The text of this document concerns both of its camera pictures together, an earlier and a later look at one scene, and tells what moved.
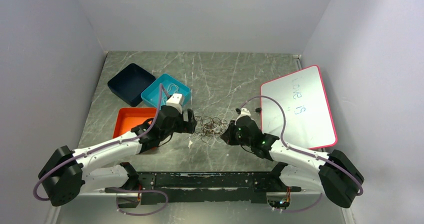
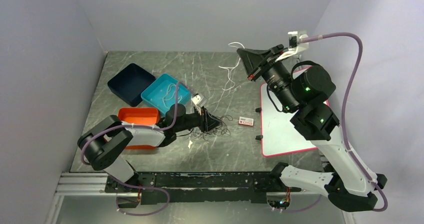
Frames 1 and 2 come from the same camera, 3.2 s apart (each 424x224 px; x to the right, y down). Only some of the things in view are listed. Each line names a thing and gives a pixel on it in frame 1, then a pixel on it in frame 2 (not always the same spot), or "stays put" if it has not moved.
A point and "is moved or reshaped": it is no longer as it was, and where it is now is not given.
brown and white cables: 209,129 is moved or reshaped
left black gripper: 187,126 → 207,121
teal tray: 150,96 stays put
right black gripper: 228,135 → 252,58
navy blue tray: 129,84 stays put
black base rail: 196,187 stays put
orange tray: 128,118 stays put
